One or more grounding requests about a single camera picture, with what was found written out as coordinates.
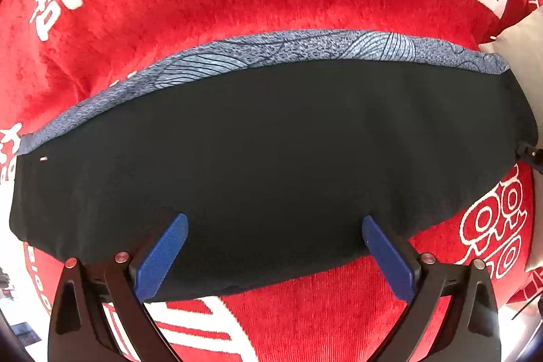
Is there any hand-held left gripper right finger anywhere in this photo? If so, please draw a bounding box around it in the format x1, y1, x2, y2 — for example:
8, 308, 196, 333
361, 215, 502, 362

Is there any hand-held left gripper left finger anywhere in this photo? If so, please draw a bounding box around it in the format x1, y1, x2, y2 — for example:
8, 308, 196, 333
48, 212, 189, 362

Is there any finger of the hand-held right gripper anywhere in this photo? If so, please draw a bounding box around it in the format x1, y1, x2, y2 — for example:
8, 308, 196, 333
517, 141, 543, 176

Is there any black pants patterned blue waistband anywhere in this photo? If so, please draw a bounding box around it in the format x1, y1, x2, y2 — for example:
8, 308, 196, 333
8, 29, 538, 303

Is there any pale grey pillow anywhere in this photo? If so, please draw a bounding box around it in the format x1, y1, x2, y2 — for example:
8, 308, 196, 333
479, 9, 543, 102

